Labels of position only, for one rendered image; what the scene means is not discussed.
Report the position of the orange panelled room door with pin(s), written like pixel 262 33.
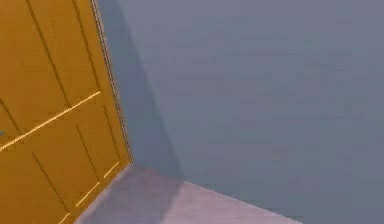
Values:
pixel 56 110

